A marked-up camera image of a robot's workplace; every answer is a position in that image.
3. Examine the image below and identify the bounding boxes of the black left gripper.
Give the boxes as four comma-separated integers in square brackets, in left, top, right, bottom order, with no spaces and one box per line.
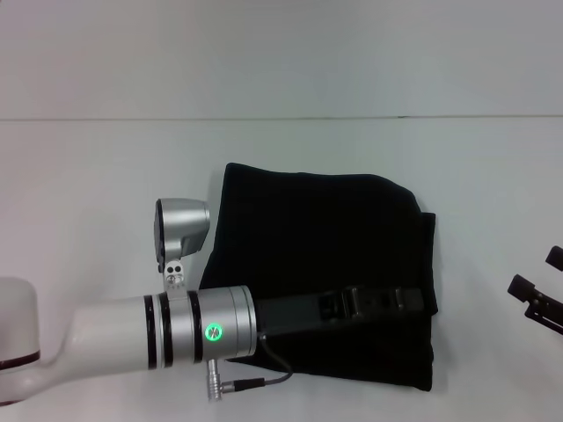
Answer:
[252,285,427,338]

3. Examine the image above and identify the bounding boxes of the black t-shirt with FREE print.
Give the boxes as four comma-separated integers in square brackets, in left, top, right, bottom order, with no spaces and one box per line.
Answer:
[197,162,440,393]

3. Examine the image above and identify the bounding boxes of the dark red left arm cable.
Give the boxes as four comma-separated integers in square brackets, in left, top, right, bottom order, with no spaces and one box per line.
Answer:
[231,332,295,390]

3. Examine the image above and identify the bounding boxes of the silver left arm cable connector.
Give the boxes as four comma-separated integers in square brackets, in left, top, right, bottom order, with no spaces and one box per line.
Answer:
[205,358,237,404]

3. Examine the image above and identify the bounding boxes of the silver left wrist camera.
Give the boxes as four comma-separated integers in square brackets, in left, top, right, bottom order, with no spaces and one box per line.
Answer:
[152,197,212,292]

